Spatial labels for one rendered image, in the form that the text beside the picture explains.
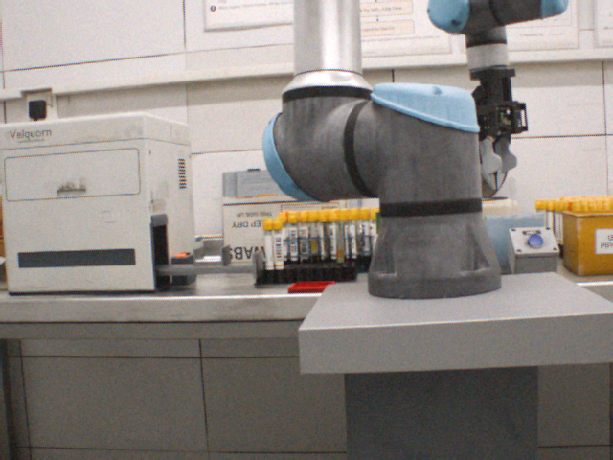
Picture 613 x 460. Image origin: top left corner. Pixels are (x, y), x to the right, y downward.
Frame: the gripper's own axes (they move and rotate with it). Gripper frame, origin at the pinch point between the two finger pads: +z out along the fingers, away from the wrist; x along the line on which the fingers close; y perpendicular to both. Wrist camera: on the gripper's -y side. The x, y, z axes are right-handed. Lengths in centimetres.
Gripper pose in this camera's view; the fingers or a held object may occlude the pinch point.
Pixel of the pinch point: (492, 182)
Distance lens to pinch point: 133.0
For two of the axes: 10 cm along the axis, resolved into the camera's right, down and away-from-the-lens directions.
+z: 1.0, 9.9, 0.9
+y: 3.9, 0.5, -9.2
